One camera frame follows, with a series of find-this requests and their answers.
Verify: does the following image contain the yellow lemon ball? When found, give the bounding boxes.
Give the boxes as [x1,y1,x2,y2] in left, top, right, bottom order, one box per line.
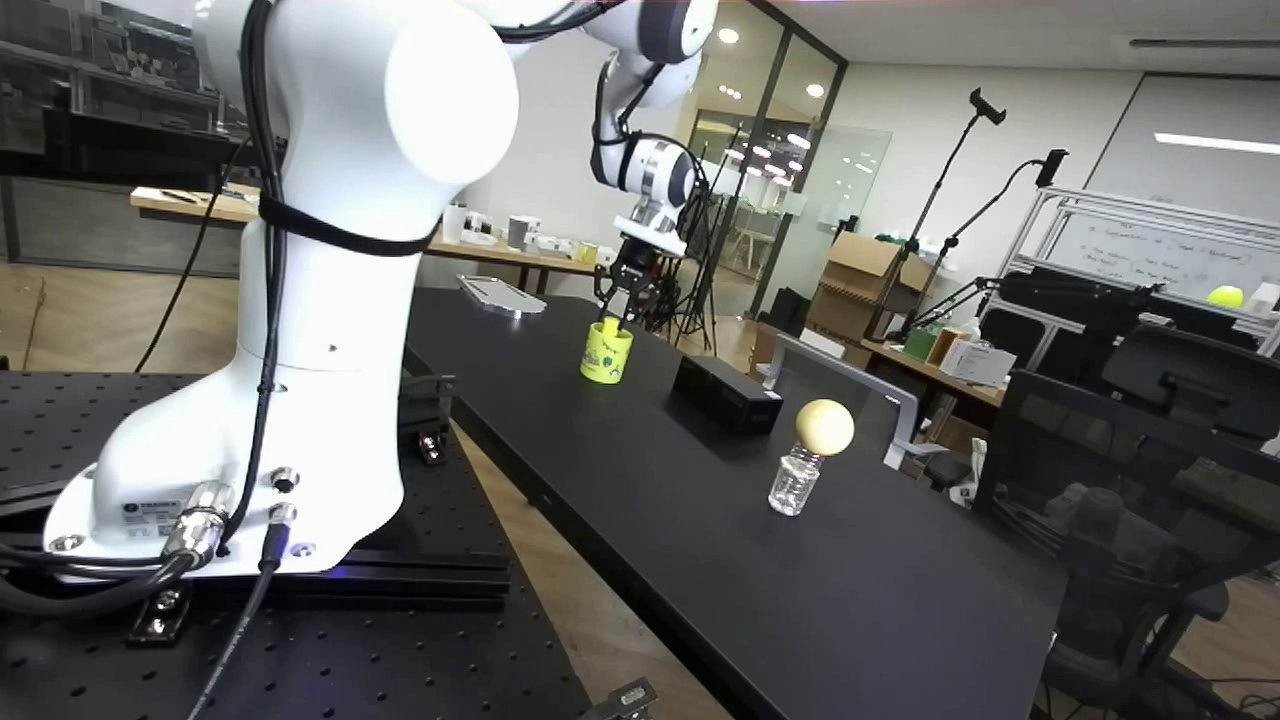
[796,402,855,455]

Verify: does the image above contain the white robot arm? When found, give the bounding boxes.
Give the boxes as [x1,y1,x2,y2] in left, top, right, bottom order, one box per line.
[41,0,721,580]

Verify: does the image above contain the white whiteboard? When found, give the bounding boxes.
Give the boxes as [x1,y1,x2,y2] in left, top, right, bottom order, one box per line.
[1004,189,1280,301]

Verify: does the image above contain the black perforated breadboard base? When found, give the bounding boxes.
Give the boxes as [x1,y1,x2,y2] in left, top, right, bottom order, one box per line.
[0,374,588,720]

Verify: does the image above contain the clear glass cup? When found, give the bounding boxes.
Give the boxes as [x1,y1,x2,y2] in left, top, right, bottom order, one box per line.
[768,454,821,515]

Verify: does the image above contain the silver metal mounting plate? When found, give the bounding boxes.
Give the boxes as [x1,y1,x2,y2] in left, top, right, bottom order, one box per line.
[462,276,544,316]

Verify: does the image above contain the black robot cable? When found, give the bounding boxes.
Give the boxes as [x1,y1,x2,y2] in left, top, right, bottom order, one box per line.
[183,512,301,720]

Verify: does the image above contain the yellow-green plastic mug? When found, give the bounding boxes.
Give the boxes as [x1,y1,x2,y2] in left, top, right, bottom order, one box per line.
[579,319,631,388]

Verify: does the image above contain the grey laptop screen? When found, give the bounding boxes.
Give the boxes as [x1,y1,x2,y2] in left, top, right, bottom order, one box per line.
[768,330,921,470]

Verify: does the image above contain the black rectangular box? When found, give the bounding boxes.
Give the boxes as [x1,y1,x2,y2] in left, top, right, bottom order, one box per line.
[671,356,779,437]

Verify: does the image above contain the black camera tripod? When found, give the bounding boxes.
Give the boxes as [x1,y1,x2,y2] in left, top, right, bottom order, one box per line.
[865,85,1013,344]

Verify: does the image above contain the stacked cardboard boxes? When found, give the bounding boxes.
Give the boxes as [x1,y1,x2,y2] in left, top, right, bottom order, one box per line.
[810,233,931,339]

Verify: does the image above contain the black office chair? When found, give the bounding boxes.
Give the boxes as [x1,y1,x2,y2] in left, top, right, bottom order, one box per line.
[977,323,1280,720]

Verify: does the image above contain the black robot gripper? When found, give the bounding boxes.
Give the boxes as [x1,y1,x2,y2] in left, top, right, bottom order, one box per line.
[591,237,671,330]

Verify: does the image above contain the wooden table with black legs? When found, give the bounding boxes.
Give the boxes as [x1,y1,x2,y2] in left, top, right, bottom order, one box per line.
[128,185,596,297]

